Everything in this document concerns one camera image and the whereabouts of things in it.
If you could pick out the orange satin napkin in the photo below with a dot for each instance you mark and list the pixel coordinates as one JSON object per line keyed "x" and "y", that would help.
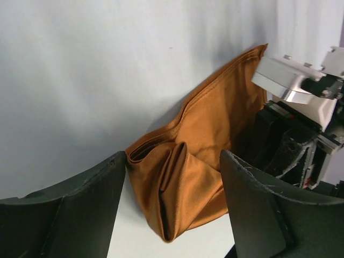
{"x": 175, "y": 170}

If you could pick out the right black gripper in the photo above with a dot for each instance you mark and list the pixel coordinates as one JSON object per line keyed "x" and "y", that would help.
{"x": 289, "y": 146}

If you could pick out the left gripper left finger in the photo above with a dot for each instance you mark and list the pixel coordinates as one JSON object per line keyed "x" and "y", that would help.
{"x": 74, "y": 218}

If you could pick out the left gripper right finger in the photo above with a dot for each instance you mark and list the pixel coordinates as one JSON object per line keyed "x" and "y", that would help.
{"x": 271, "y": 218}

